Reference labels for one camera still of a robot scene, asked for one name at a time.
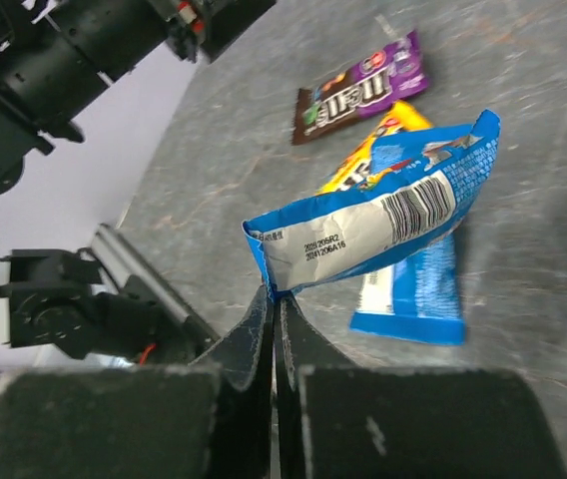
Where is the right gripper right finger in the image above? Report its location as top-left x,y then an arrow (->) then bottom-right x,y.
274,293 -> 354,478

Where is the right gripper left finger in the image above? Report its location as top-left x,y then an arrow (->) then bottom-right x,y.
192,285 -> 273,478

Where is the light blue candy bag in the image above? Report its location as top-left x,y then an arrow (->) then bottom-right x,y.
243,110 -> 501,297
350,236 -> 466,346

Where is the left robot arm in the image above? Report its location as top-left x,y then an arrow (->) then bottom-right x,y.
0,0 -> 274,195

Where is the yellow candy bag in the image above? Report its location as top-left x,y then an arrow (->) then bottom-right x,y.
316,101 -> 434,195

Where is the brown purple candy bag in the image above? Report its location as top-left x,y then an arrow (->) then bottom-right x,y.
291,30 -> 429,146

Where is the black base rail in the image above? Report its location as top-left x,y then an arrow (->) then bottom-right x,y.
0,249 -> 219,364

